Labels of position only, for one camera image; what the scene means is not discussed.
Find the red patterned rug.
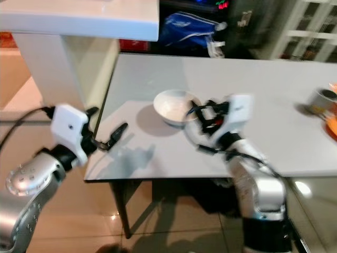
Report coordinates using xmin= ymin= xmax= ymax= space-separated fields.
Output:
xmin=0 ymin=32 xmax=15 ymax=49

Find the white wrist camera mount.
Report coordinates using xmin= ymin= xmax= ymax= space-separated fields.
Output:
xmin=217 ymin=93 xmax=254 ymax=149
xmin=50 ymin=103 xmax=90 ymax=163

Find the black bag under table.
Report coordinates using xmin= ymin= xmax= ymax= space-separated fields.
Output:
xmin=176 ymin=180 xmax=243 ymax=218

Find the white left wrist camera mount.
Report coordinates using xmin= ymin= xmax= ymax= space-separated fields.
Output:
xmin=50 ymin=103 xmax=90 ymax=163

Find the orange object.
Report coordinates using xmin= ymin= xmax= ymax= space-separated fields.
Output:
xmin=324 ymin=113 xmax=337 ymax=135

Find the white counter with pillar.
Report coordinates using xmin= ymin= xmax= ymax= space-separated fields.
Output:
xmin=0 ymin=0 xmax=161 ymax=159

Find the white glass door cabinet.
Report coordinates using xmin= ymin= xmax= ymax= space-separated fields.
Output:
xmin=269 ymin=0 xmax=337 ymax=62

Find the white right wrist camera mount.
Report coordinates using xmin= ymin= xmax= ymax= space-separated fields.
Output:
xmin=217 ymin=93 xmax=254 ymax=149

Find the blue bag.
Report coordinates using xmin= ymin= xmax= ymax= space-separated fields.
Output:
xmin=160 ymin=12 xmax=228 ymax=50

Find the black table leg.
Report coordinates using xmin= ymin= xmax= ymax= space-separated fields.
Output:
xmin=115 ymin=181 xmax=132 ymax=239

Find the red box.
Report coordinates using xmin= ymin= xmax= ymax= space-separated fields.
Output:
xmin=119 ymin=39 xmax=150 ymax=52

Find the white ceramic bowl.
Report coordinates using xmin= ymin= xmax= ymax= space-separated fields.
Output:
xmin=153 ymin=88 xmax=204 ymax=128

